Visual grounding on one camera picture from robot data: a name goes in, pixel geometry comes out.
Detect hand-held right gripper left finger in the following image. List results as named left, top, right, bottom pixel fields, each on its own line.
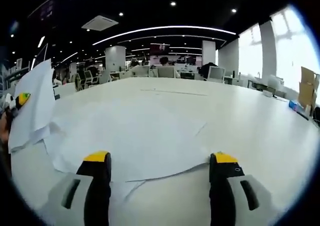
left=44, top=150, right=113, bottom=226

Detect round ceiling spotlights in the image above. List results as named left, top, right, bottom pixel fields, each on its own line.
left=9, top=0, right=238, bottom=38

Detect curved ceiling light strip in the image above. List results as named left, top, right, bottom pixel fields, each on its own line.
left=91, top=25, right=238, bottom=46

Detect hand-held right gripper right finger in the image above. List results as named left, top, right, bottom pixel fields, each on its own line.
left=208, top=150, right=274, bottom=226

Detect ceiling air conditioner vent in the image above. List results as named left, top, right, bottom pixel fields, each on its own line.
left=81, top=15, right=120, bottom=32

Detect large hanging display screen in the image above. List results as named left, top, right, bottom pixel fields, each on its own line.
left=27, top=0, right=56, bottom=21

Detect pile of white printing papers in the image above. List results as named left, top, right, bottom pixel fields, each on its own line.
left=44, top=105, right=215, bottom=199

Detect white table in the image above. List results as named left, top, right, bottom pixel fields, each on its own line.
left=11, top=76, right=320, bottom=226

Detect blue packet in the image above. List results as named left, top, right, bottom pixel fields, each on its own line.
left=288, top=99, right=311, bottom=121

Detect small hanging display screen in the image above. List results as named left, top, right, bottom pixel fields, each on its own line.
left=149, top=42, right=171, bottom=56

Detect white pillar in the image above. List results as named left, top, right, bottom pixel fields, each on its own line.
left=104, top=45, right=127, bottom=73
left=201, top=40, right=217, bottom=67

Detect person's left hand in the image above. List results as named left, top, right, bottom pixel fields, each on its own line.
left=0, top=115, right=13, bottom=150

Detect brown cardboard box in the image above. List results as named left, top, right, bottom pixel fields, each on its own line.
left=298, top=65, right=320, bottom=113

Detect narrow window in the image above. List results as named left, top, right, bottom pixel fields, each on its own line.
left=238, top=22, right=264, bottom=80

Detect large window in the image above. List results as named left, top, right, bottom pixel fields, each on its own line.
left=270, top=5, right=317, bottom=88

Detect white office chair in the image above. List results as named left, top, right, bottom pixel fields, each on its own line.
left=156, top=65, right=175, bottom=79
left=206, top=65, right=226, bottom=82

